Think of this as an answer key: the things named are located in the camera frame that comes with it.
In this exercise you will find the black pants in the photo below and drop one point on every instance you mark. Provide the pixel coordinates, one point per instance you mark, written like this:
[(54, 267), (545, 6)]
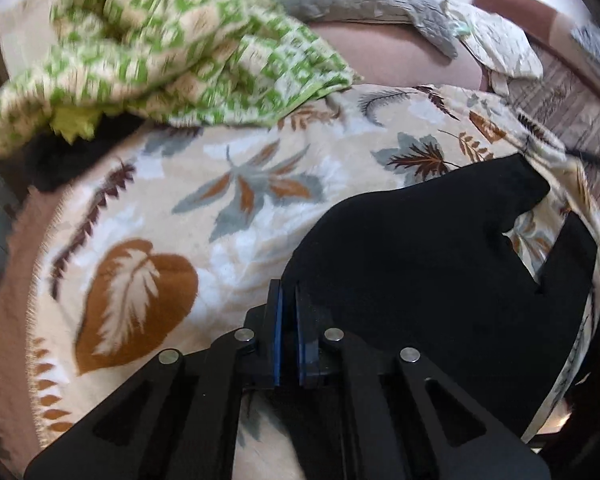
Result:
[(430, 260)]

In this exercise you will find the pink mattress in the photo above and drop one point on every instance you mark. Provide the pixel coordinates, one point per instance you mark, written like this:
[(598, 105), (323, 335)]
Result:
[(390, 55)]

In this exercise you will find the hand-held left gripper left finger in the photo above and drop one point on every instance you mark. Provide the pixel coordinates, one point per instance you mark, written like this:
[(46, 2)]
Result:
[(276, 332)]

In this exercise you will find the leaf print blanket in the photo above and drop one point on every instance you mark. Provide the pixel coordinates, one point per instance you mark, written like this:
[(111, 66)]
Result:
[(180, 220)]

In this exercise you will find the white patterned pillow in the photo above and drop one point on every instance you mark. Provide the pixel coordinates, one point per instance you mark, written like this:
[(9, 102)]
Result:
[(500, 45)]

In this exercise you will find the striped floral sheet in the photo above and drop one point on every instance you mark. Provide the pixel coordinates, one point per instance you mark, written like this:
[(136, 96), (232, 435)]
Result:
[(570, 100)]

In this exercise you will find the green checkered quilt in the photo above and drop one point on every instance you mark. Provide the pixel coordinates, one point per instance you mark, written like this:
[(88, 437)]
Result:
[(180, 35)]

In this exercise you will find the grey patterned cloth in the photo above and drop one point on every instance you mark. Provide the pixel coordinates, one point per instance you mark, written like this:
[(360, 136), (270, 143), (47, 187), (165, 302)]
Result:
[(587, 37)]

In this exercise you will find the brown upholstered headboard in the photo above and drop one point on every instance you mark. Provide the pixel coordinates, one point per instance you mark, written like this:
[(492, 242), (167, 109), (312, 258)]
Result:
[(510, 0)]

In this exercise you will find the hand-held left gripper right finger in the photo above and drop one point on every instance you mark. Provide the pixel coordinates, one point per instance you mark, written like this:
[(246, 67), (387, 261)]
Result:
[(300, 340)]

